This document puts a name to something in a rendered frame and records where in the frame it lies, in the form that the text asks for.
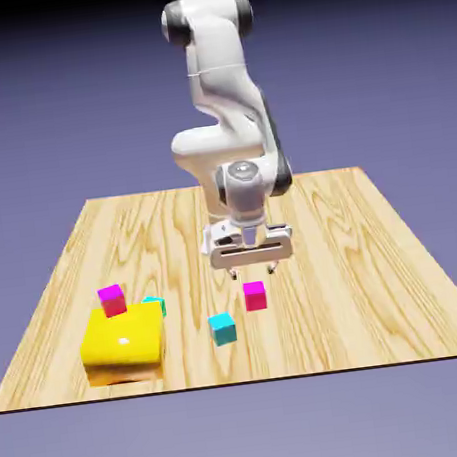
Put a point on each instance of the small cyan cube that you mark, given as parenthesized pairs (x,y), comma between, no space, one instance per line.
(159,302)
(223,328)

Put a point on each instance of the large yellow box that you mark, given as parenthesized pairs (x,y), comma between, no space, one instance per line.
(123,338)

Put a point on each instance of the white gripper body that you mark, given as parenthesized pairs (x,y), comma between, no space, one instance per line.
(252,254)

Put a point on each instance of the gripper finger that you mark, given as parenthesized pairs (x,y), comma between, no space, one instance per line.
(232,273)
(272,266)

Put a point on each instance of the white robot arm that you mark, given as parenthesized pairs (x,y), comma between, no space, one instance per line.
(225,104)

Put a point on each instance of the small magenta cube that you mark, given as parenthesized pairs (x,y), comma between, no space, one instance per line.
(112,300)
(255,295)

